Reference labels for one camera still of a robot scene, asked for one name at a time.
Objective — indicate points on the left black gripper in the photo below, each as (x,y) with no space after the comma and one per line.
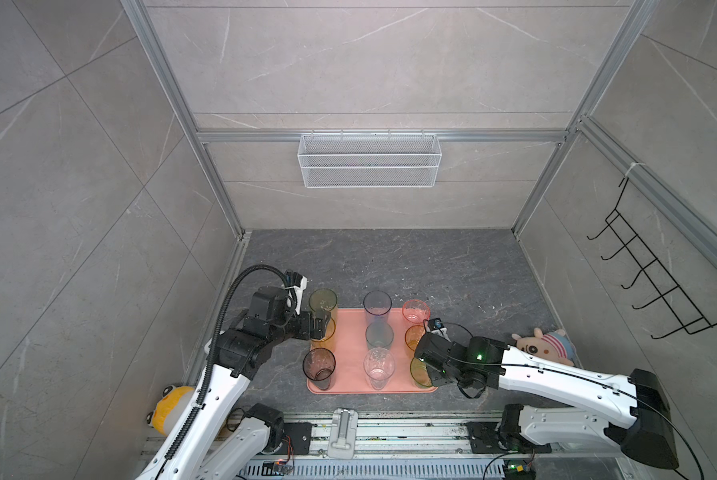
(305,330)

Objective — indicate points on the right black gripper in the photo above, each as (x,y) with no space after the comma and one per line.
(436,380)

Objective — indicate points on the short green glass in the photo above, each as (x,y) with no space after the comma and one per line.
(419,374)

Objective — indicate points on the short yellow glass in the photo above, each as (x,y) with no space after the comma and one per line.
(412,338)

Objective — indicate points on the tall green glass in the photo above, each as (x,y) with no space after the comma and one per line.
(324,299)

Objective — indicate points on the tall yellow glass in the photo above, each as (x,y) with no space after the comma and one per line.
(327,342)

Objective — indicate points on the pink glass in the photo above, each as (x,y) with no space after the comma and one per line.
(416,312)

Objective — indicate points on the tall dark grey glass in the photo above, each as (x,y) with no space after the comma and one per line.
(319,366)

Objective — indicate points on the clear glass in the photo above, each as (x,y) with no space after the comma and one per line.
(379,366)

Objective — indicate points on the teal dimpled glass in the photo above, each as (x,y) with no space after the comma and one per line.
(380,335)

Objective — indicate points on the pink tray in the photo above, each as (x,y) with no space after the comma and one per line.
(350,348)

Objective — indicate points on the tall blue glass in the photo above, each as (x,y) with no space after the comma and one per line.
(377,305)

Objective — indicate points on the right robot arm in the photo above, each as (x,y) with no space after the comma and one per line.
(629,413)

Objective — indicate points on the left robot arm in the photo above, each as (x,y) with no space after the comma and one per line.
(234,357)

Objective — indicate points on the doll plush toy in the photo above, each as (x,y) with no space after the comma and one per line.
(554,346)

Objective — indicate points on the yellow plush toy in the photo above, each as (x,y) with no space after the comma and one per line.
(165,415)

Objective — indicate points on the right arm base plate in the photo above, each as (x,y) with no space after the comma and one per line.
(492,437)

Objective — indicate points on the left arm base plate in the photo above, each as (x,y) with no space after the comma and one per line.
(297,434)

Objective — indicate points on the white clamp on rail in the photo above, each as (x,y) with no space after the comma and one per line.
(342,442)

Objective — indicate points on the white wire basket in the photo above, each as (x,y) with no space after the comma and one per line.
(369,161)

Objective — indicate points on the black wall hook rack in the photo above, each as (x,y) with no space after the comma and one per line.
(666,289)

